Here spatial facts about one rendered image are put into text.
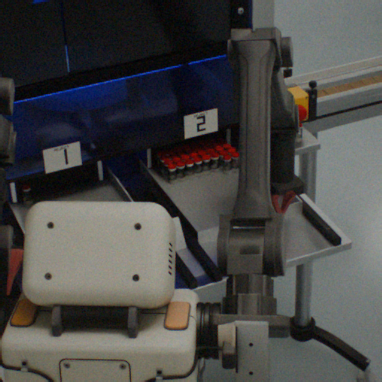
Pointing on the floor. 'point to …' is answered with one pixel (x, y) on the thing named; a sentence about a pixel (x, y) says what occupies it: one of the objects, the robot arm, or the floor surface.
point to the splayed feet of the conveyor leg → (301, 333)
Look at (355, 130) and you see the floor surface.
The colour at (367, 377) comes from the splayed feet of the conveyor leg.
